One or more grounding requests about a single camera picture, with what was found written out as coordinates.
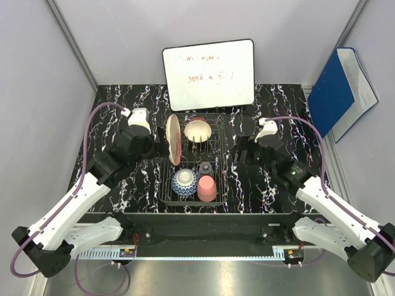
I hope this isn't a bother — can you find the clear drinking glass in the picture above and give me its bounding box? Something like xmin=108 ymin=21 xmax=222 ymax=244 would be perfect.
xmin=198 ymin=162 xmax=214 ymax=178

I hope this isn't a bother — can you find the pink plastic cup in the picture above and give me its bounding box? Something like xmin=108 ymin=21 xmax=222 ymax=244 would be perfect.
xmin=197 ymin=175 xmax=217 ymax=202

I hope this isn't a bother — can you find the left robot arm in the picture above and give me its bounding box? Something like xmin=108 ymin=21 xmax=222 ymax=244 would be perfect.
xmin=12 ymin=125 xmax=170 ymax=278

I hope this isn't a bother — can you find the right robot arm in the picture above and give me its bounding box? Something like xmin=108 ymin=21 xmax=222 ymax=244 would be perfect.
xmin=231 ymin=136 xmax=394 ymax=282

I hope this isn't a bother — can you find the cream pink plate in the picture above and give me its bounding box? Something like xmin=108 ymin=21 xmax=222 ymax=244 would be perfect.
xmin=166 ymin=114 xmax=182 ymax=166

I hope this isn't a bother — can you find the red floral bowl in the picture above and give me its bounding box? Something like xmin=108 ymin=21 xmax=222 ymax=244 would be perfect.
xmin=184 ymin=117 xmax=212 ymax=143

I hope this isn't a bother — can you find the blue white patterned bowl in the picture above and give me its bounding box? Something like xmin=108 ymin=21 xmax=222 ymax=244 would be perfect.
xmin=171 ymin=168 xmax=198 ymax=198

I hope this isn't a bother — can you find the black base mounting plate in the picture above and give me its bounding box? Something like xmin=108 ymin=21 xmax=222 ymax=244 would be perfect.
xmin=73 ymin=211 xmax=334 ymax=258

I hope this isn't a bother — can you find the white whiteboard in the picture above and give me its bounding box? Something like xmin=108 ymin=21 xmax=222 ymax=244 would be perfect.
xmin=162 ymin=39 xmax=255 ymax=112

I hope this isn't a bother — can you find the blue folder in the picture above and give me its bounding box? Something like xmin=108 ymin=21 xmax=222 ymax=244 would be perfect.
xmin=308 ymin=47 xmax=379 ymax=142

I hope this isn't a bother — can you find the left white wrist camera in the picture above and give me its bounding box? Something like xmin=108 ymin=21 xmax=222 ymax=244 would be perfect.
xmin=127 ymin=108 xmax=151 ymax=133

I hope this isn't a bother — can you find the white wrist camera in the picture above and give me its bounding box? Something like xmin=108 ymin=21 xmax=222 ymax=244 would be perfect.
xmin=254 ymin=119 xmax=278 ymax=143
xmin=127 ymin=108 xmax=151 ymax=133

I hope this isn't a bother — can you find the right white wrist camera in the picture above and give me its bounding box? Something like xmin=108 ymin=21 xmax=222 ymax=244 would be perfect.
xmin=254 ymin=119 xmax=278 ymax=143

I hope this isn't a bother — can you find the grey wire dish rack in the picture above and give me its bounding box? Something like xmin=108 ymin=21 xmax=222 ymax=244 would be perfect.
xmin=159 ymin=113 xmax=228 ymax=207

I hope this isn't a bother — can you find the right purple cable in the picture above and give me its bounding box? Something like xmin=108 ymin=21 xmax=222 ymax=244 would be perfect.
xmin=258 ymin=116 xmax=395 ymax=274

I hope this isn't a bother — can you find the purple cable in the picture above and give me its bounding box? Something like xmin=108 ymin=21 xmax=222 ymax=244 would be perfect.
xmin=10 ymin=102 xmax=127 ymax=295
xmin=258 ymin=116 xmax=395 ymax=274

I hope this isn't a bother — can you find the white slotted cable duct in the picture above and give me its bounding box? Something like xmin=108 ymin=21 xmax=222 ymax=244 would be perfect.
xmin=79 ymin=248 xmax=137 ymax=261

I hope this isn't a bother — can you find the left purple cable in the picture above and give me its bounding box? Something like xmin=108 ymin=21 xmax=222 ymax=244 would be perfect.
xmin=10 ymin=102 xmax=127 ymax=295

